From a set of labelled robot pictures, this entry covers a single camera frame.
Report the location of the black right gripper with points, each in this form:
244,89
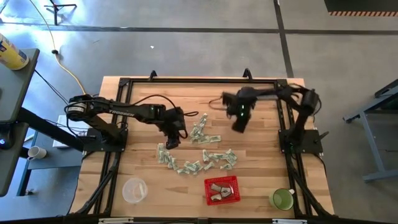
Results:
242,101

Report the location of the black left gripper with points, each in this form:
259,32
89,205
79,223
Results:
174,123

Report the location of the red plastic slotted basket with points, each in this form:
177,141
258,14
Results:
207,191

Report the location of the wrappers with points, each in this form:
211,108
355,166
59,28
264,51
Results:
226,192

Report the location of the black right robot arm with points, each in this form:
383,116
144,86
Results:
306,105

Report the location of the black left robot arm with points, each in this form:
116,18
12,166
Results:
124,112

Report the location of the clear plastic round container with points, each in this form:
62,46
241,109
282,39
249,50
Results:
134,190

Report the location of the white flat box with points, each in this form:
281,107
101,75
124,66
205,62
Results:
61,120

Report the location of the grey low shelf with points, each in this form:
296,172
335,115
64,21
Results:
56,161

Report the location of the grey metal table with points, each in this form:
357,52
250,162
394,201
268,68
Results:
371,143

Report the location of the black tripod stand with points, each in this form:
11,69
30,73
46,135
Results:
56,12

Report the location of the dark grey desk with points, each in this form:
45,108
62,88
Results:
15,90

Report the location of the yellow can blue label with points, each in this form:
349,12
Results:
11,54

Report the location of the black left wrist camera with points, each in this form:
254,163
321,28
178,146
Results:
173,143

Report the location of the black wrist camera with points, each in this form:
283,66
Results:
173,143
241,123

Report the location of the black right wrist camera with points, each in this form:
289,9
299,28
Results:
241,123

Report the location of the black aluminium table frame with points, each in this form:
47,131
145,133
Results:
202,80

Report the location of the white metal bracket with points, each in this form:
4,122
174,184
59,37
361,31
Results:
289,221
115,220

